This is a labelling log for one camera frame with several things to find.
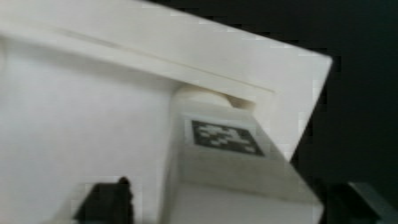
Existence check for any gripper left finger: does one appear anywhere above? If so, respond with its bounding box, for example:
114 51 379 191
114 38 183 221
73 177 135 224

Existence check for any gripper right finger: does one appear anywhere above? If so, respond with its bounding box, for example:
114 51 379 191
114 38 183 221
326 182 398 224

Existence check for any white furniture leg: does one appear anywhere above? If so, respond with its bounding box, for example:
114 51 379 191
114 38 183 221
160 86 324 224

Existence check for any white square tabletop part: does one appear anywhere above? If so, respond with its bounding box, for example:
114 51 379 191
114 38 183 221
0 0 333 224

